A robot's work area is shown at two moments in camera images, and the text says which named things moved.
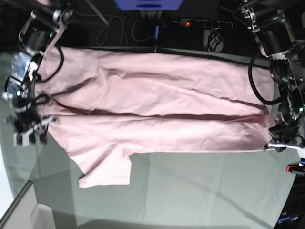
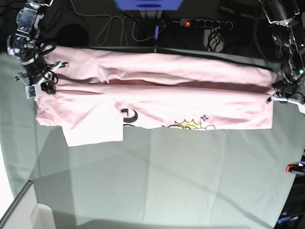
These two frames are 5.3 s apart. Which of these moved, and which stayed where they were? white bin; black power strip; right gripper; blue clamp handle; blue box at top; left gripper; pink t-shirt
Moved: pink t-shirt; left gripper; right gripper
Stayed: black power strip; blue clamp handle; blue box at top; white bin
